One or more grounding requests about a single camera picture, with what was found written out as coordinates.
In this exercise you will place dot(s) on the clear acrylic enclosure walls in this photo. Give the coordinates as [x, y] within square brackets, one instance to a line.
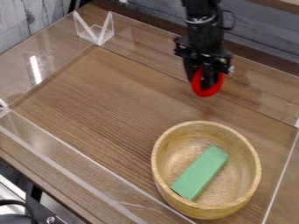
[87, 107]

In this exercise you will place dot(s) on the clear acrylic corner bracket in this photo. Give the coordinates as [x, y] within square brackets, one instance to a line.
[95, 34]

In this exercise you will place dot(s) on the oval wooden bowl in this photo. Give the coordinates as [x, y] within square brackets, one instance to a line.
[231, 189]

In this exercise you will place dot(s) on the green rectangular block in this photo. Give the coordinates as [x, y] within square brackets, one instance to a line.
[200, 173]

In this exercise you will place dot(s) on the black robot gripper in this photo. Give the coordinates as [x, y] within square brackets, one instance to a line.
[202, 51]

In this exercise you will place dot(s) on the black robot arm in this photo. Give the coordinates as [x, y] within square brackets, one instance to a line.
[203, 8]

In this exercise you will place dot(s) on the red plush radish toy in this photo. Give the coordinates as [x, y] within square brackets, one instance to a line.
[206, 81]

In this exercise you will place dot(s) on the black metal table frame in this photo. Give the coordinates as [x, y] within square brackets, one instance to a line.
[40, 214]

